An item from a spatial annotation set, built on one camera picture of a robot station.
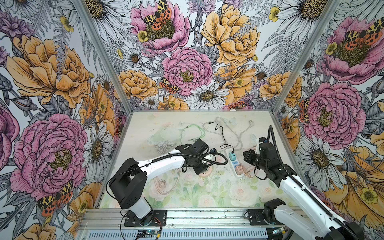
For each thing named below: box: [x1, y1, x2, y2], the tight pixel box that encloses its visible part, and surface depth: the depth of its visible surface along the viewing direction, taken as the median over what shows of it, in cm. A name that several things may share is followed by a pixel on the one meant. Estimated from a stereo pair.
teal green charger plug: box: [229, 152, 237, 161], surface depth 91 cm
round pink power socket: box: [198, 165, 213, 178], surface depth 89 cm
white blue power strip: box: [225, 148, 244, 180], surface depth 93 cm
